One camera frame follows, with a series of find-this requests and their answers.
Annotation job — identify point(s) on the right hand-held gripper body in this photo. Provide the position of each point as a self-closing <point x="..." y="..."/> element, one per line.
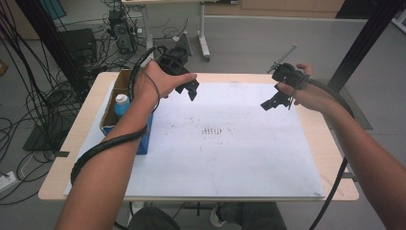
<point x="288" y="76"/>

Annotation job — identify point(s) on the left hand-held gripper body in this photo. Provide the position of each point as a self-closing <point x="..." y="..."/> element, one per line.
<point x="174" y="60"/>

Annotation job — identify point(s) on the blue bottle with white cap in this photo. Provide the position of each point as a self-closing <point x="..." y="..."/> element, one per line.
<point x="122" y="107"/>

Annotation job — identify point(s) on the blue cardboard box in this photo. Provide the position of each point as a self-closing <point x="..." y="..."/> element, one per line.
<point x="145" y="140"/>

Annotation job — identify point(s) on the person's left hand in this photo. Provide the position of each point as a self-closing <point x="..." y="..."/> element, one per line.
<point x="156" y="83"/>

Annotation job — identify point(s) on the person's right hand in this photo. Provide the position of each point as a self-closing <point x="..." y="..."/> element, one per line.
<point x="314" y="96"/>

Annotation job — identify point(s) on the white power adapter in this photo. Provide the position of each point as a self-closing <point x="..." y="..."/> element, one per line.
<point x="176" y="38"/>

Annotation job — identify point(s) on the black computer tower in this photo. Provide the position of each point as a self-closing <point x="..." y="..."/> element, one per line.
<point x="123" y="32"/>

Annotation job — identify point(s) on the white table mat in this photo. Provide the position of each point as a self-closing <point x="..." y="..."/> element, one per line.
<point x="230" y="159"/>

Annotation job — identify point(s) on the black equipment case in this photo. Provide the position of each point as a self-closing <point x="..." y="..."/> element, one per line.
<point x="78" y="44"/>

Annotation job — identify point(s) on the black table clamp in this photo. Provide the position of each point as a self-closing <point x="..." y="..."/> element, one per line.
<point x="62" y="154"/>
<point x="350" y="176"/>

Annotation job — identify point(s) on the person's right leg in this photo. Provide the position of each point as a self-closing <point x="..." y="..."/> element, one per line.
<point x="252" y="217"/>

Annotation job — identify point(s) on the person's leg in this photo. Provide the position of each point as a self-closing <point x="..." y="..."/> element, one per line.
<point x="153" y="220"/>
<point x="252" y="217"/>

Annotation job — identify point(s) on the person's left leg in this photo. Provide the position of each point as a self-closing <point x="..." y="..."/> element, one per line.
<point x="153" y="220"/>

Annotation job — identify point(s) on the white power strip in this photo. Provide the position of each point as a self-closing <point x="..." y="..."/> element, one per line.
<point x="7" y="181"/>

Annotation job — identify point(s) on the white desk frame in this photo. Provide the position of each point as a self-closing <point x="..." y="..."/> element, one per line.
<point x="204" y="35"/>

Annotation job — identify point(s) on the black metal post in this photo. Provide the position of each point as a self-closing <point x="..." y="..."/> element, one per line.
<point x="367" y="38"/>
<point x="51" y="41"/>

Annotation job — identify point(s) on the dark floor base plate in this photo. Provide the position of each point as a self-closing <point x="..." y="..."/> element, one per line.
<point x="41" y="137"/>

